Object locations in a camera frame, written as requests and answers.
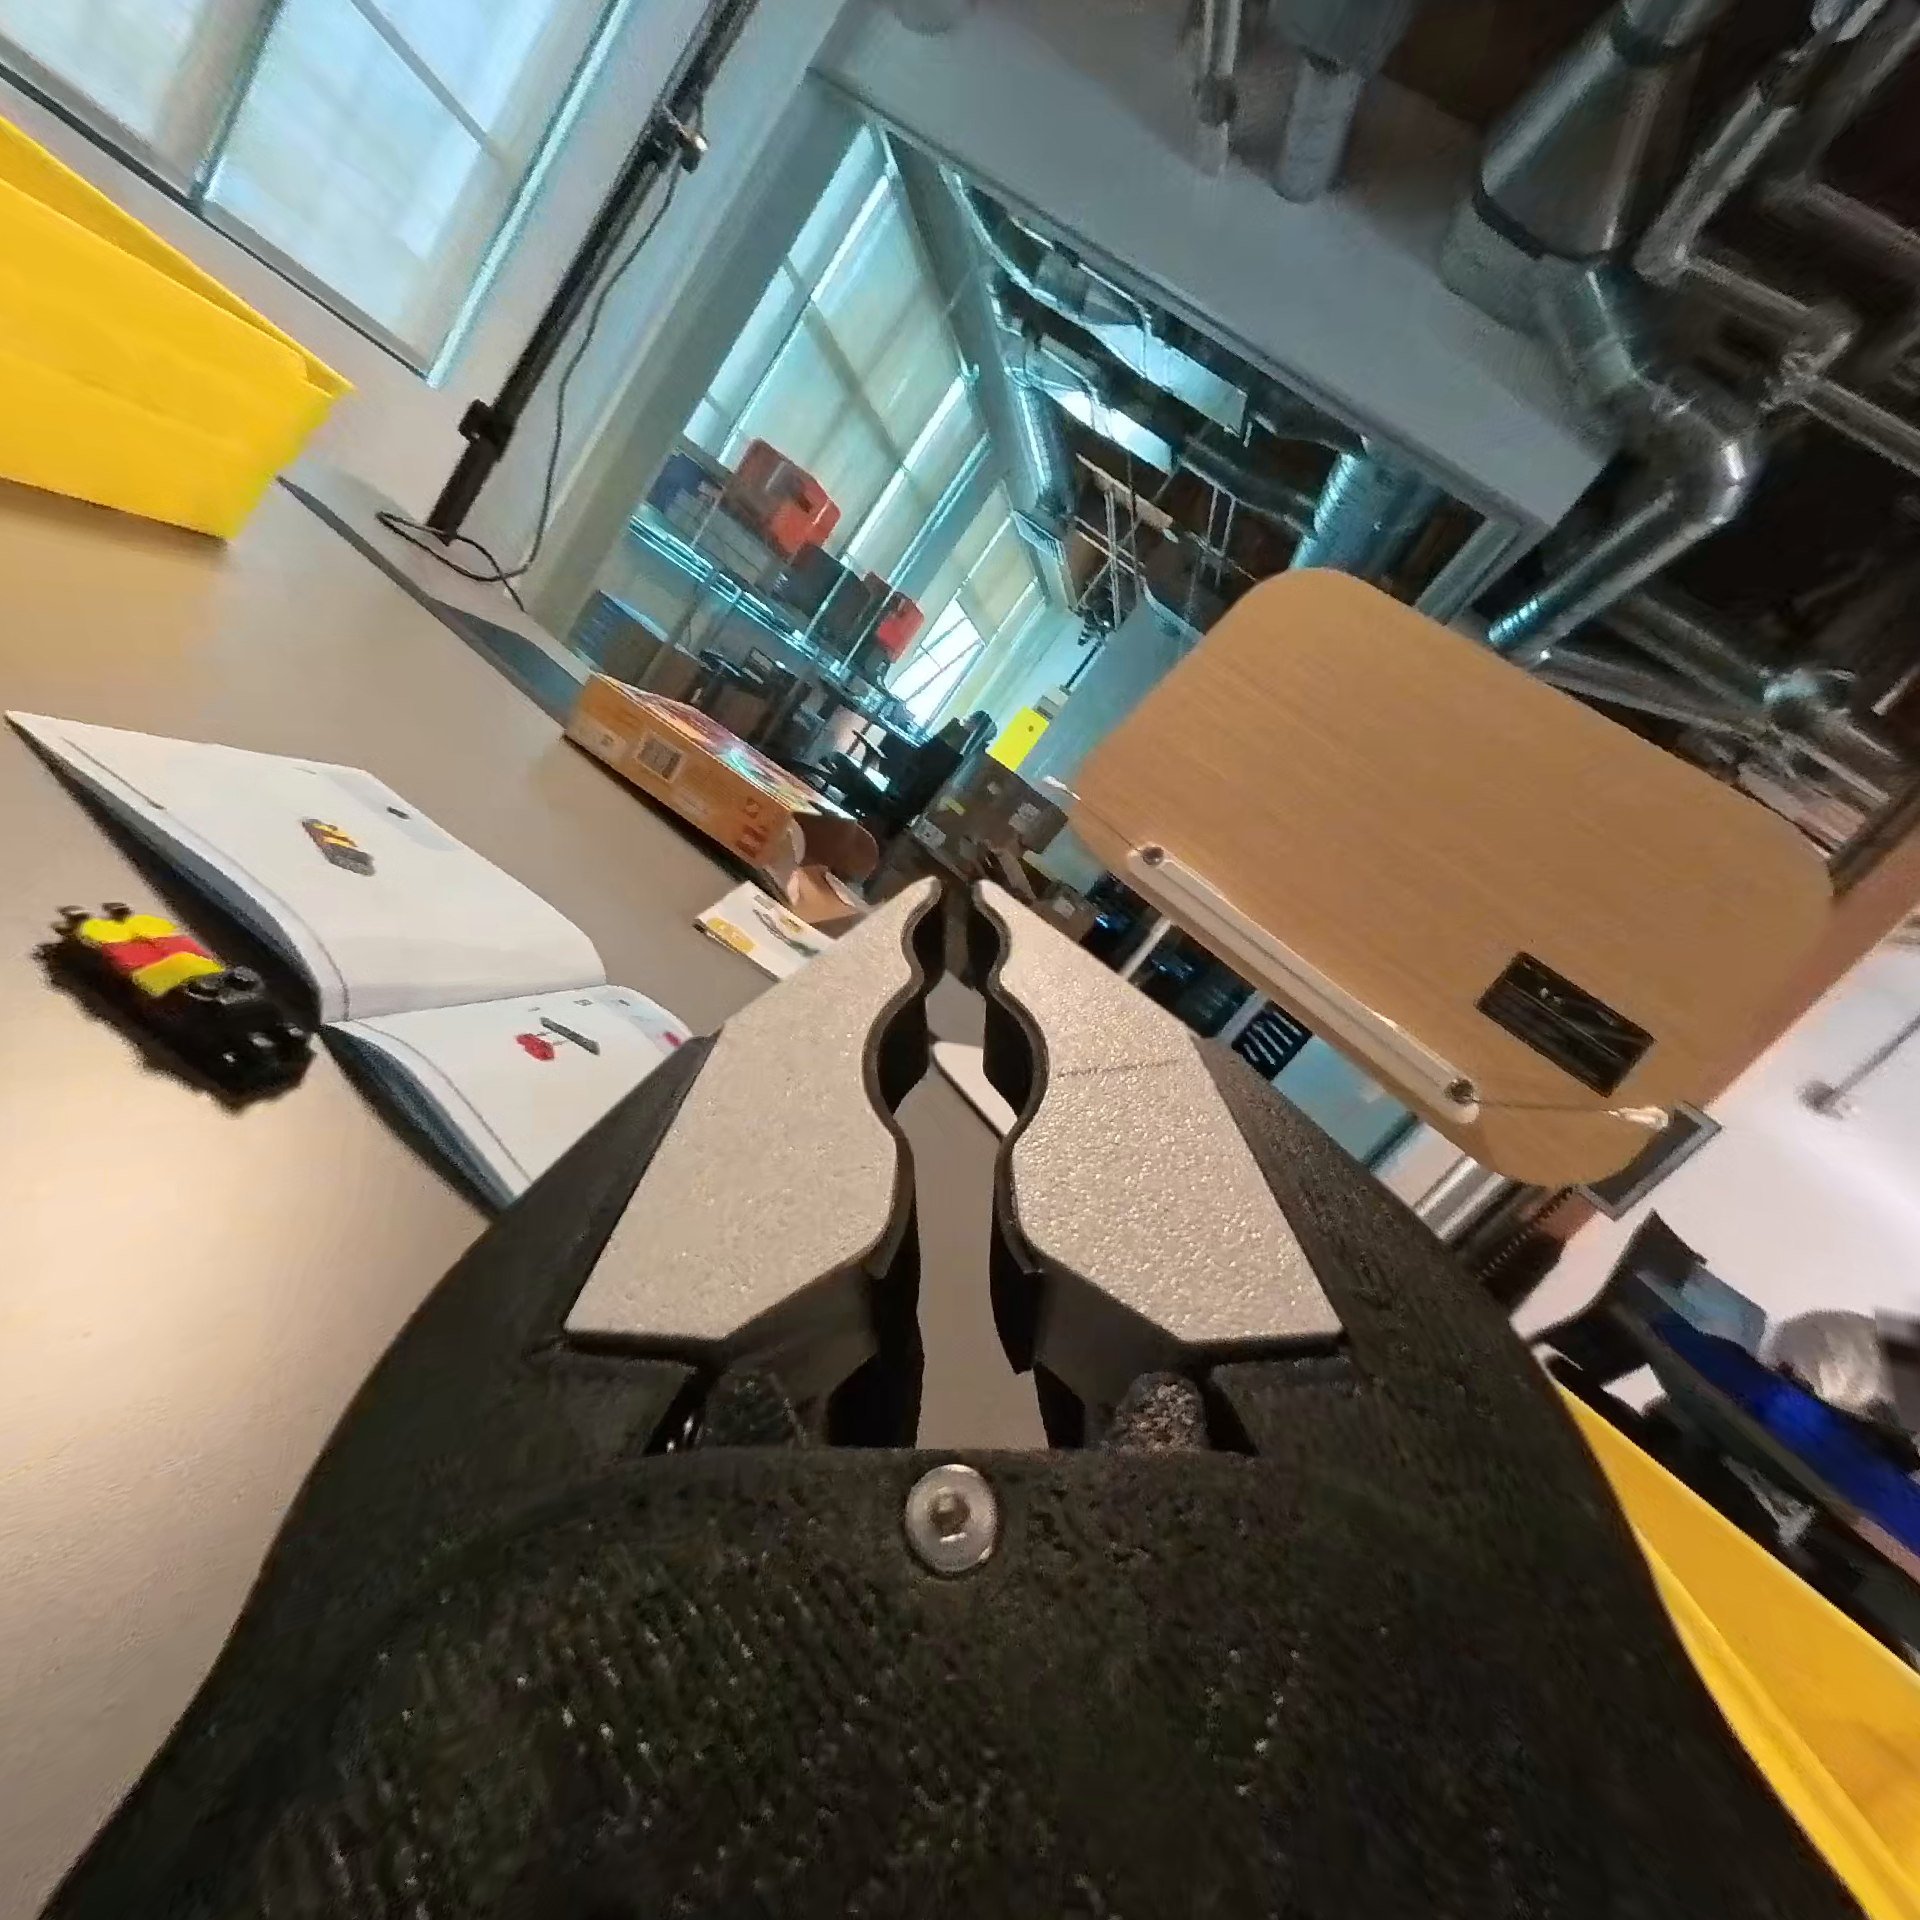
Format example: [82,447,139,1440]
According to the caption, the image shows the white instruction booklet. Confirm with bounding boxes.
[8,708,700,1209]

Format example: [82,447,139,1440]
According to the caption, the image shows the black yellow red lego model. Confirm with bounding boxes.
[37,901,317,1097]

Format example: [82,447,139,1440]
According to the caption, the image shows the silver ceiling pipes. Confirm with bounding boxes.
[1634,89,1920,452]

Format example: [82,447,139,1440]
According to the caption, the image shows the small white yellow leaflet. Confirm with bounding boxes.
[693,879,842,981]

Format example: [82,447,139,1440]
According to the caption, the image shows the blue plastic bin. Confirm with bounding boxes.
[1650,1304,1920,1502]

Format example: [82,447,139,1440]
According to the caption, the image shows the silver ceiling ventilation duct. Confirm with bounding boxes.
[1440,0,1855,662]

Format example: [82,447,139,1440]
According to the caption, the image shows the orange cardboard box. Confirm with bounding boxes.
[563,669,885,920]

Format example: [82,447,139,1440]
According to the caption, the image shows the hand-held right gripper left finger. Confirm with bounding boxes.
[563,877,946,1365]

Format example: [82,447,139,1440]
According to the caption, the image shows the wire storage shelf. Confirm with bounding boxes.
[576,433,940,752]

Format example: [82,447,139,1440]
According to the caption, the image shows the black stand pole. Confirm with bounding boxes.
[424,0,764,544]

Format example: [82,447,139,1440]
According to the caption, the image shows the yellow plastic bin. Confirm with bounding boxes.
[0,117,354,542]
[1560,1386,1920,1920]

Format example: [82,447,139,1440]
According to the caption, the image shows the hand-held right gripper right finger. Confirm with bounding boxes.
[970,879,1346,1365]

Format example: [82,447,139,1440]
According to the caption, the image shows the orange storage crate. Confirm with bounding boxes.
[729,438,842,565]

